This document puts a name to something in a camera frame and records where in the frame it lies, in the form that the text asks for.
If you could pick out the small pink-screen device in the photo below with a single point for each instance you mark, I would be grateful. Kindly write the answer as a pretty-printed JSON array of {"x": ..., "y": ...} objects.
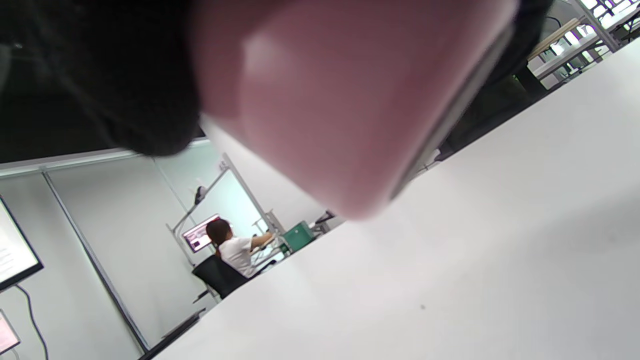
[{"x": 7, "y": 332}]

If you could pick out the green box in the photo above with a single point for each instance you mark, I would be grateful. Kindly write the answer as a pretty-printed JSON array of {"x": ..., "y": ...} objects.
[{"x": 298, "y": 236}]

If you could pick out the grey metal frame rig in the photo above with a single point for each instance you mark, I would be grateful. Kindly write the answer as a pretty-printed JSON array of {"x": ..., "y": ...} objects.
[{"x": 232, "y": 172}]

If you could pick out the large black-framed monitor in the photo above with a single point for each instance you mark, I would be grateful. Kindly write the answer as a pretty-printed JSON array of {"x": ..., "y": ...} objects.
[{"x": 12, "y": 245}]

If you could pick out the pink device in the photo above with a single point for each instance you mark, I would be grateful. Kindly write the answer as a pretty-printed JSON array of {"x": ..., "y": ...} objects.
[{"x": 330, "y": 105}]

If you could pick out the white desks with metal frames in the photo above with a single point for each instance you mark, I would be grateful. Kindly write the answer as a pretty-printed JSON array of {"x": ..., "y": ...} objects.
[{"x": 575, "y": 47}]

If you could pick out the black office chair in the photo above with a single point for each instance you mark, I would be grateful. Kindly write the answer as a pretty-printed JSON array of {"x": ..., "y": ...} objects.
[{"x": 220, "y": 277}]

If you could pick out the dark furniture panel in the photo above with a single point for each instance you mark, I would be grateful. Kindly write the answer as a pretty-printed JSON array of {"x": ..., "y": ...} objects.
[{"x": 495, "y": 110}]

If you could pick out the person's right hand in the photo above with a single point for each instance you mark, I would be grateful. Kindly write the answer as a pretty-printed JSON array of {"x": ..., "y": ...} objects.
[{"x": 135, "y": 75}]

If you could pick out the monitor with pink screen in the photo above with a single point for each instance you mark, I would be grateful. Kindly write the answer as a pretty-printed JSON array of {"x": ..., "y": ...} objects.
[{"x": 198, "y": 237}]

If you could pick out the black camera on frame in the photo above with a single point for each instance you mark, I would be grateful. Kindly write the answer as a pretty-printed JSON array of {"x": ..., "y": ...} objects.
[{"x": 199, "y": 195}]

